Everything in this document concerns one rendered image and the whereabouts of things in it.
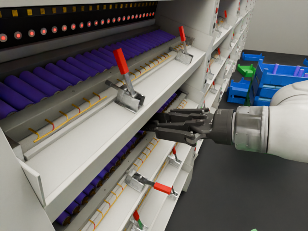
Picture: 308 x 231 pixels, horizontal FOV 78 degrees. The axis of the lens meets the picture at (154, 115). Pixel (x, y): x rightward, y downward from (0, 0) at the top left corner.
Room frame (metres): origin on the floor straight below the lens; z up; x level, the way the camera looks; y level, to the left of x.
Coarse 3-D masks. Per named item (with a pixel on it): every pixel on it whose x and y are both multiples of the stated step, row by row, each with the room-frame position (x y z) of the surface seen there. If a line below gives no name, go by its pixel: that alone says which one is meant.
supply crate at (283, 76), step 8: (264, 64) 1.16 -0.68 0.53; (272, 64) 1.15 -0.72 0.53; (256, 72) 1.14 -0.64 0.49; (264, 72) 0.98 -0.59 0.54; (280, 72) 1.13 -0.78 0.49; (288, 72) 1.11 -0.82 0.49; (304, 72) 1.09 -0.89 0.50; (264, 80) 0.98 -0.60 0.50; (272, 80) 0.97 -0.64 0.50; (280, 80) 0.95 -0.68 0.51; (288, 80) 0.94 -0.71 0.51; (296, 80) 0.93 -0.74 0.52; (304, 80) 0.92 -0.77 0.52
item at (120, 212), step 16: (192, 96) 0.65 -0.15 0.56; (160, 144) 0.39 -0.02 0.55; (160, 160) 0.34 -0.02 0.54; (128, 192) 0.25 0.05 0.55; (144, 192) 0.25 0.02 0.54; (80, 208) 0.20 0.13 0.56; (112, 208) 0.21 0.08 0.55; (128, 208) 0.21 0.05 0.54; (96, 224) 0.18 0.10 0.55; (112, 224) 0.18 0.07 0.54
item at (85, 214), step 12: (180, 96) 0.62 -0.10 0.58; (144, 144) 0.36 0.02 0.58; (156, 144) 0.38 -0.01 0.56; (132, 156) 0.32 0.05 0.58; (120, 168) 0.28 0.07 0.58; (108, 180) 0.25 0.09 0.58; (120, 180) 0.26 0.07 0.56; (96, 192) 0.22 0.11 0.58; (108, 192) 0.22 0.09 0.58; (120, 192) 0.24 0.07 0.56; (96, 204) 0.20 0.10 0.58; (84, 216) 0.18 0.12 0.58; (72, 228) 0.16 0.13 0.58
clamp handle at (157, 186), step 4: (140, 180) 0.26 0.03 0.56; (144, 180) 0.26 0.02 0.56; (148, 180) 0.26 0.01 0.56; (148, 184) 0.25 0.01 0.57; (152, 184) 0.25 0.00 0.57; (156, 184) 0.25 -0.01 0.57; (160, 184) 0.25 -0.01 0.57; (156, 188) 0.24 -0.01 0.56; (160, 188) 0.24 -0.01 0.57; (164, 188) 0.24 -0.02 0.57; (168, 188) 0.24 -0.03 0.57; (164, 192) 0.23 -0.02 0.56; (168, 192) 0.23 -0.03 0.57
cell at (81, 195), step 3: (81, 192) 0.22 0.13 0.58; (78, 195) 0.21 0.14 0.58; (81, 195) 0.21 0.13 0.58; (84, 195) 0.21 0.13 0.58; (75, 198) 0.21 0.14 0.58; (78, 198) 0.21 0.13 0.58; (81, 198) 0.21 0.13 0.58; (84, 198) 0.21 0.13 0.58; (78, 201) 0.20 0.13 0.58; (81, 201) 0.20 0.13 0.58
